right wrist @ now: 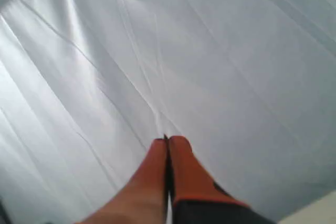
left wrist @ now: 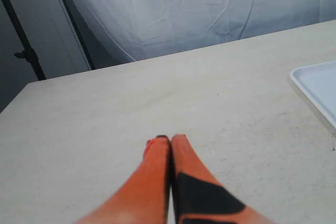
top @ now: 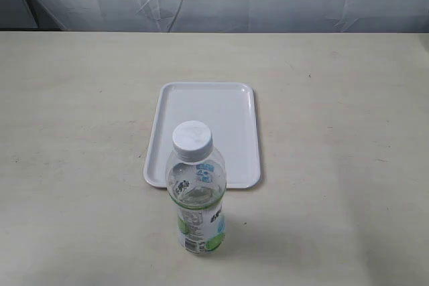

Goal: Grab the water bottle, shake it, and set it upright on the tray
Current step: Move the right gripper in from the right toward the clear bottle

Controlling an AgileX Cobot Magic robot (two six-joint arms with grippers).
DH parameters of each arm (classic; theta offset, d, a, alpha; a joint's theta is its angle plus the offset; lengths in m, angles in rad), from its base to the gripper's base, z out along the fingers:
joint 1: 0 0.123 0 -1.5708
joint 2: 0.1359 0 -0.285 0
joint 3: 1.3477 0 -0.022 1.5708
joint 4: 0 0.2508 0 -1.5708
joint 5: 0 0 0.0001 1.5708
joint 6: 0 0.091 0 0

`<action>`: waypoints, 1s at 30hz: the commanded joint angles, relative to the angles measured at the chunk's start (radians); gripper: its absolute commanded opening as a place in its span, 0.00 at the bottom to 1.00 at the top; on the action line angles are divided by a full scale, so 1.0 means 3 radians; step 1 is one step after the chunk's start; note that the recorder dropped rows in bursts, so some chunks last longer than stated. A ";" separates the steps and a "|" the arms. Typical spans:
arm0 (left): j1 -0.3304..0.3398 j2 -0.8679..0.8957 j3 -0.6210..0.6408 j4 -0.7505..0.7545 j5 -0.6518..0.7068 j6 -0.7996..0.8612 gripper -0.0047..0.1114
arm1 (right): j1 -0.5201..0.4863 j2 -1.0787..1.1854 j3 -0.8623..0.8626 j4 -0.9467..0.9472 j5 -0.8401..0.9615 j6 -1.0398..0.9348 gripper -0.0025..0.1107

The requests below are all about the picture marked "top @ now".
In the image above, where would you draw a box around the clear plastic water bottle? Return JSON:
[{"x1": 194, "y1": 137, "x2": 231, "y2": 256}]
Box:
[{"x1": 165, "y1": 121, "x2": 227, "y2": 255}]

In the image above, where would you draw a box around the white rectangular plastic tray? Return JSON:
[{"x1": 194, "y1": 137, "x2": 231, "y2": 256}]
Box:
[{"x1": 143, "y1": 82, "x2": 261, "y2": 190}]

